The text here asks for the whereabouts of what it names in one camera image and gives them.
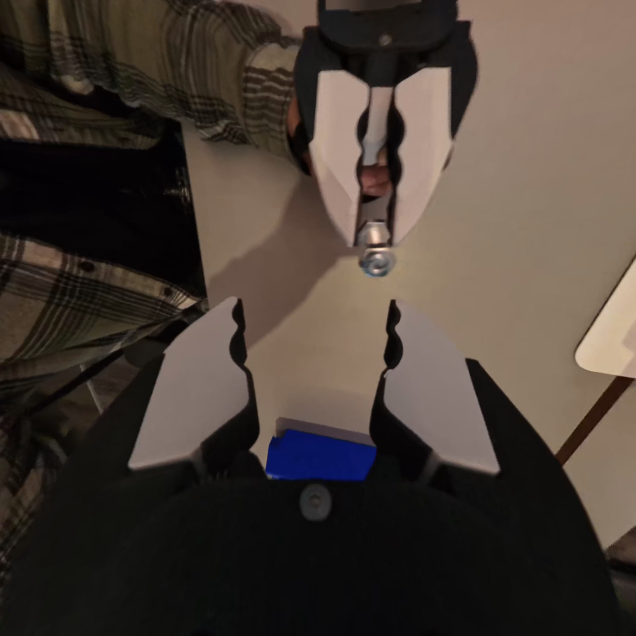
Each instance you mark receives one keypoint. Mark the steel hex bolt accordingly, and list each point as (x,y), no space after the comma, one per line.
(373,234)

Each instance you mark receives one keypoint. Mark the person's left forearm plaid sleeve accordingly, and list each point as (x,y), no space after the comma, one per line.
(149,64)

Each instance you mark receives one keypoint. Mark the white rounded flat plate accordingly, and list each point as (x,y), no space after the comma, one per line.
(613,338)

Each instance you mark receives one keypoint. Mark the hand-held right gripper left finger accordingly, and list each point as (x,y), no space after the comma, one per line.
(194,392)

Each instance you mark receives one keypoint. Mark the steel hex nut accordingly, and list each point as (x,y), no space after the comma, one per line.
(377,262)

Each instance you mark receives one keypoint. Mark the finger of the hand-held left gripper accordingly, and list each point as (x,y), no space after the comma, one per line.
(425,149)
(338,144)

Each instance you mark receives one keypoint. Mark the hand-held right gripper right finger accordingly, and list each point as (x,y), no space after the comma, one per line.
(437,402)

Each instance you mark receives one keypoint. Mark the blue plastic parts bin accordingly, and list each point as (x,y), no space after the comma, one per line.
(318,457)

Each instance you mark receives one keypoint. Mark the person's dark trousers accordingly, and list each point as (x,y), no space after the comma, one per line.
(89,198)

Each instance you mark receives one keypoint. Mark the person's left hand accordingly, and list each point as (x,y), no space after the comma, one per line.
(376,179)

